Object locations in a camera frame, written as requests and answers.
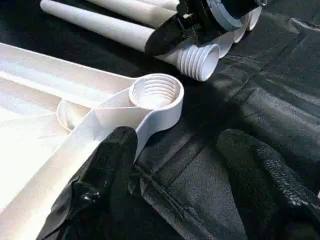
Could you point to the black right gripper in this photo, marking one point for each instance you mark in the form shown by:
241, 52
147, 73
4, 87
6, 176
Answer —
197, 12

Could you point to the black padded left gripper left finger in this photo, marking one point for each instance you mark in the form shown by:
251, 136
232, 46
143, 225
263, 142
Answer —
100, 200

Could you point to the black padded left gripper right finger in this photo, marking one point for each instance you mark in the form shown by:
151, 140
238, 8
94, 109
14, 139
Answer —
270, 200

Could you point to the white plastic table top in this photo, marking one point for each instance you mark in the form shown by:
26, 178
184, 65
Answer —
37, 100

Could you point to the black padded mat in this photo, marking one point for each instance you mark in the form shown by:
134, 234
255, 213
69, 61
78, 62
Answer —
262, 100

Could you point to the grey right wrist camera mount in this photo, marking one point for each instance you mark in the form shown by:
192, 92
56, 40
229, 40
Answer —
225, 17

